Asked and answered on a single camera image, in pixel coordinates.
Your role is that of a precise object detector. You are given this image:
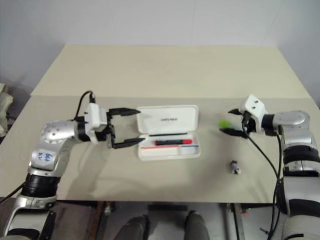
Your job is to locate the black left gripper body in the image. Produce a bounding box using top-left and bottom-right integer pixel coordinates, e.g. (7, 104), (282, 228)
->
(94, 109), (117, 150)

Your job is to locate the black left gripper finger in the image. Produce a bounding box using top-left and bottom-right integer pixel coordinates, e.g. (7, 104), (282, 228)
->
(114, 137), (147, 150)
(109, 107), (142, 118)

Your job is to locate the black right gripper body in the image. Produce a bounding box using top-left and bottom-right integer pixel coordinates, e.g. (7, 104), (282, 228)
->
(240, 111), (255, 134)

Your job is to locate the green marker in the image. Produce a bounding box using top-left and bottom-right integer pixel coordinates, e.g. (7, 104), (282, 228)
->
(218, 119), (233, 130)

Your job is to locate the white plastic pencil case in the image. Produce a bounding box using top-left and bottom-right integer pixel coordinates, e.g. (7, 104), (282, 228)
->
(135, 104), (202, 161)

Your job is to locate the red marker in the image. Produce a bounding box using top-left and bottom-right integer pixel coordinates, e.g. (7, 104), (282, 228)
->
(153, 138), (194, 147)

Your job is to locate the small purple grey object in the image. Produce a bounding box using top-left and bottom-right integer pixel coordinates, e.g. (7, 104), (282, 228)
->
(229, 159), (242, 175)

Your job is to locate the brown board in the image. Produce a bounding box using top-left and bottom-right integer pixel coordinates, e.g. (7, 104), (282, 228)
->
(47, 200), (103, 240)

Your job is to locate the dark rounded shape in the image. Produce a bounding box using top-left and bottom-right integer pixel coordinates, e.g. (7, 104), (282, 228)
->
(183, 210), (210, 240)

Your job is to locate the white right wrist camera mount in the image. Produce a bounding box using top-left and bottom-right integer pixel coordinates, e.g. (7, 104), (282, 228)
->
(239, 94), (268, 134)

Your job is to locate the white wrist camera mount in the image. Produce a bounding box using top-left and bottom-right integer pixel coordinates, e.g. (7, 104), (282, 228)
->
(239, 94), (268, 134)
(84, 103), (109, 144)

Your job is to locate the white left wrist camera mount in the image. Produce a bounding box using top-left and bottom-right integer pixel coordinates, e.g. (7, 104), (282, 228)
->
(84, 103), (109, 144)

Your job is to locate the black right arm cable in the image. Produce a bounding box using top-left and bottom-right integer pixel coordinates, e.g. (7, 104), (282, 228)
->
(241, 111), (285, 238)

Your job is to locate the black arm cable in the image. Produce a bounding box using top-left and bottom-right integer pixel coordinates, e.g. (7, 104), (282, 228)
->
(241, 111), (285, 238)
(74, 90), (97, 121)

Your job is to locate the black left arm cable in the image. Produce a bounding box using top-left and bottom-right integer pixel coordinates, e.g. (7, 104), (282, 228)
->
(74, 90), (97, 121)

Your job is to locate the metal table frame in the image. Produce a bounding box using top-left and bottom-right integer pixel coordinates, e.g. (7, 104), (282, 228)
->
(219, 202), (251, 240)

